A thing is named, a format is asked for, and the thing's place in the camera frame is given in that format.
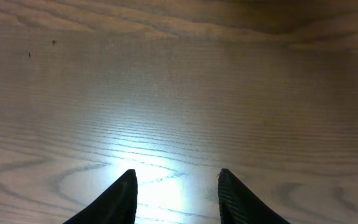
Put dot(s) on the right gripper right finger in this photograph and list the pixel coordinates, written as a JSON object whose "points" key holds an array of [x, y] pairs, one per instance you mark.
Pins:
{"points": [[239, 205]]}

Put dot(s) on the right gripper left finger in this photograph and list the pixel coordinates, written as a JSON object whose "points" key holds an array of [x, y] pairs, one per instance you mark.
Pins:
{"points": [[116, 205]]}

